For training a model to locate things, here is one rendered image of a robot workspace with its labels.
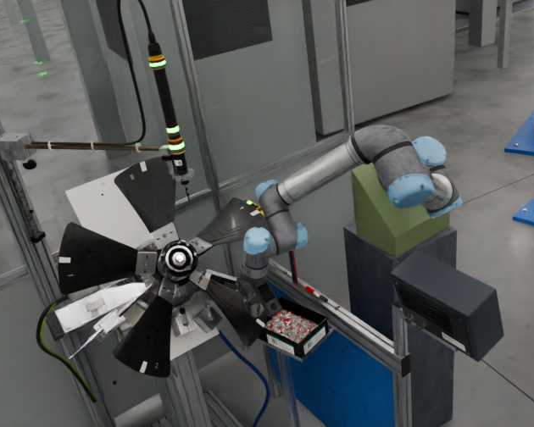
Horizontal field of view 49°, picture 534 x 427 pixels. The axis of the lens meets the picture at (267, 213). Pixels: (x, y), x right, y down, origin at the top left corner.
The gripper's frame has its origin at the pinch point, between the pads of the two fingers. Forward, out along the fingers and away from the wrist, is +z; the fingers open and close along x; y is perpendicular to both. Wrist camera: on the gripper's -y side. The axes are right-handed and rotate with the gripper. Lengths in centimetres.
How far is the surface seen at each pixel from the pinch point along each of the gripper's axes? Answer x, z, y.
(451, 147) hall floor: -312, 144, 140
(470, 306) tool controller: -25, -42, -52
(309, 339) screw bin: -13.5, 9.8, -11.9
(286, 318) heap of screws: -14.8, 15.4, 2.4
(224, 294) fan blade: 6.2, -4.8, 10.1
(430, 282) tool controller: -26, -38, -39
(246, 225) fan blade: -11.4, -15.3, 23.7
